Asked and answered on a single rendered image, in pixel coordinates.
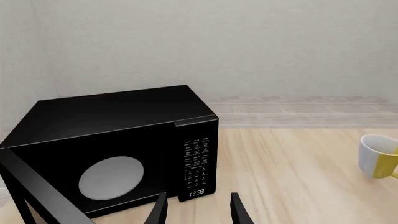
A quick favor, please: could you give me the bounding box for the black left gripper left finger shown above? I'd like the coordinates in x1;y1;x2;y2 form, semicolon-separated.
144;192;169;224

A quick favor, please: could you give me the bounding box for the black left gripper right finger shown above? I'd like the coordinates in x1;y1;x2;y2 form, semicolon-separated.
230;192;257;224

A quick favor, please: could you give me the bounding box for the yellow and white mug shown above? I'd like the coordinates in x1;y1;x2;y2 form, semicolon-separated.
358;134;398;180

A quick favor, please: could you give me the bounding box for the black microwave door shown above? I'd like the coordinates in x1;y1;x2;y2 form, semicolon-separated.
0;147;100;224

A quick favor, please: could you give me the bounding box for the white microwave turntable plate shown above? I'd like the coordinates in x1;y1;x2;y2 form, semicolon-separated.
78;156;145;201

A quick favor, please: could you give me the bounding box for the black microwave oven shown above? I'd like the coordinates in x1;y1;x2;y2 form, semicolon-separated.
0;84;220;219

